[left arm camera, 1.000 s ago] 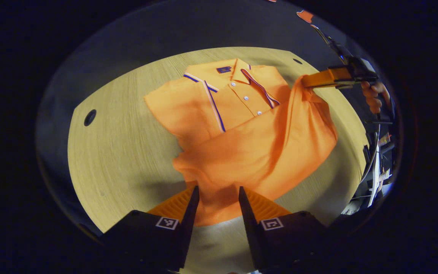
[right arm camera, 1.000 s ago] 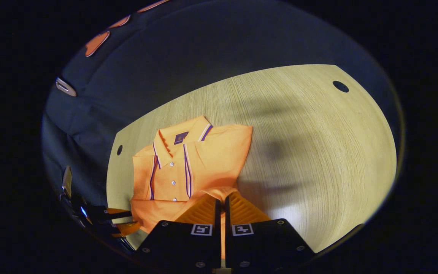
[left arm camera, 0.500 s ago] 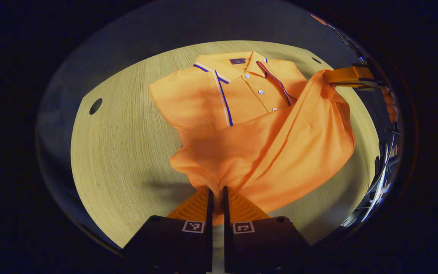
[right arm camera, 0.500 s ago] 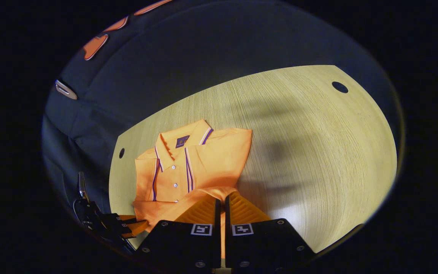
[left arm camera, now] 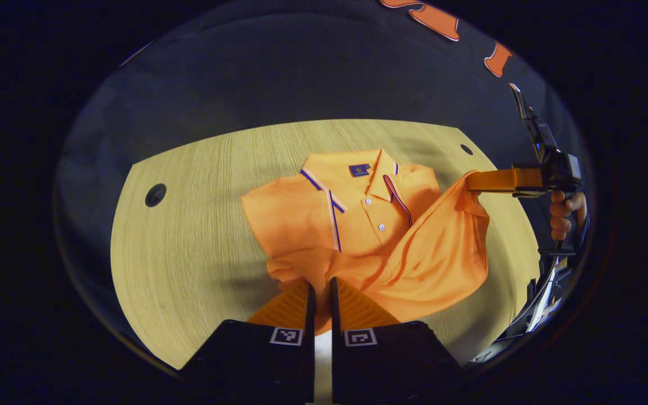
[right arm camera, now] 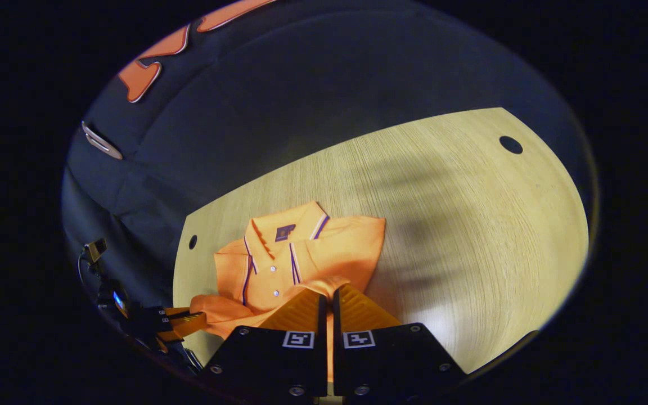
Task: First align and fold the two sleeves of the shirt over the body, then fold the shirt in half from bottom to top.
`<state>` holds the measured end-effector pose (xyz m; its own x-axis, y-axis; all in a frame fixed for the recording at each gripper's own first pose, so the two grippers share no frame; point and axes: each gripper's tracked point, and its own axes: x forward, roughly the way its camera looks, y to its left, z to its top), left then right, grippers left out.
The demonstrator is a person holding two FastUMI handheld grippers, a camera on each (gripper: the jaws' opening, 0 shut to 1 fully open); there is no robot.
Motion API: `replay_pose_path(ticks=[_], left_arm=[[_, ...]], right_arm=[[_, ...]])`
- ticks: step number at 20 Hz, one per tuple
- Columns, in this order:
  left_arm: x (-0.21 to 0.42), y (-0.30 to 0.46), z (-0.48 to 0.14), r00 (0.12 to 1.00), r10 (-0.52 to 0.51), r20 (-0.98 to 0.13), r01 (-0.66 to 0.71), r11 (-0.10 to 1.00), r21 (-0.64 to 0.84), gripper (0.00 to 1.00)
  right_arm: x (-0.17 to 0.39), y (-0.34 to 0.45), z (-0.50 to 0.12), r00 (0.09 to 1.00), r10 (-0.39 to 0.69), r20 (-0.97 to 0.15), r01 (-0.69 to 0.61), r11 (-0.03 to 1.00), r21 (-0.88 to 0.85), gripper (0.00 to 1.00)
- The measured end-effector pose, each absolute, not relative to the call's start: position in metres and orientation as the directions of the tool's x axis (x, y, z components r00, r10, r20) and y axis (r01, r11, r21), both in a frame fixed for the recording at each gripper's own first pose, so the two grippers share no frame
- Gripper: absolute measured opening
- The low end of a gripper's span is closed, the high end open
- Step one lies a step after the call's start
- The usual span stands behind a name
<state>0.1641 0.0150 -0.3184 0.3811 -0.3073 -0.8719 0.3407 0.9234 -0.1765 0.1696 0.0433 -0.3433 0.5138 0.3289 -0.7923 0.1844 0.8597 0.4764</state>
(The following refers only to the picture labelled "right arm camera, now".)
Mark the black backdrop cloth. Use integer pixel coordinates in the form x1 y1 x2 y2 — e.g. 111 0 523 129
61 0 597 338

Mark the orange T-shirt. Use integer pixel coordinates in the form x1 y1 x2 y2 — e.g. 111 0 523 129
189 201 386 383

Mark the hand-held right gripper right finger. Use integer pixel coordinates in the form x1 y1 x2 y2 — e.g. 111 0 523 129
332 283 467 401

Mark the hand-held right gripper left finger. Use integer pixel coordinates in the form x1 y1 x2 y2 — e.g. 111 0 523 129
199 290 329 399

